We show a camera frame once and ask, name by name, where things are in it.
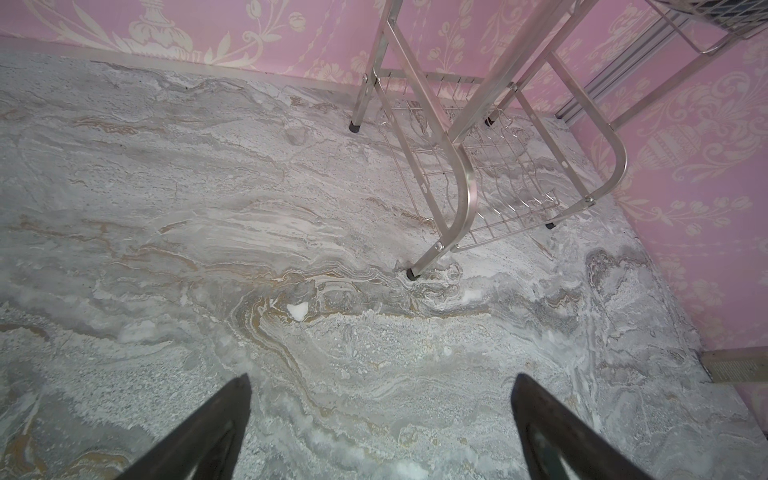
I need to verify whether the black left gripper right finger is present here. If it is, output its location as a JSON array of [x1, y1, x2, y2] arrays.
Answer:
[[511, 373, 649, 479]]

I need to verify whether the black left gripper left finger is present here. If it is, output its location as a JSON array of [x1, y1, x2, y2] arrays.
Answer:
[[119, 374, 252, 479]]

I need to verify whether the stainless steel dish rack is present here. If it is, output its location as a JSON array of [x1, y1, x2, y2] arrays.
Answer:
[[349, 1, 767, 280]]

